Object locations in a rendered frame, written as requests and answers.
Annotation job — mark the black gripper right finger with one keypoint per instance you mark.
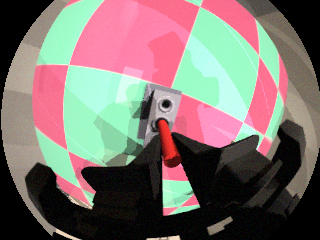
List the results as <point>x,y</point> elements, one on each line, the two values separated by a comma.
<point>203,163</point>

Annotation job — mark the red peg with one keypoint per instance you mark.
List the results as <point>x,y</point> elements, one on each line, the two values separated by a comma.
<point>169,150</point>

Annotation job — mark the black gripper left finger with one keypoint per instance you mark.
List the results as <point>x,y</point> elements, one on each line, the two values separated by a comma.
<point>144,174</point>

